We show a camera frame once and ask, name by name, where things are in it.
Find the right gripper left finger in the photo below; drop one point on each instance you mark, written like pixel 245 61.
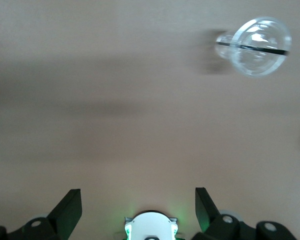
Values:
pixel 65 215

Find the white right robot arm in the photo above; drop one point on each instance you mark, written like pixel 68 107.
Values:
pixel 151 226

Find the black drinking straw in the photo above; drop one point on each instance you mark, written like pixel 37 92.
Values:
pixel 255 48

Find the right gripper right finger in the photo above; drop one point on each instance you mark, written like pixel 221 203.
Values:
pixel 210 217

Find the clear plastic cup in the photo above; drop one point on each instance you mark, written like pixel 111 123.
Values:
pixel 260 46

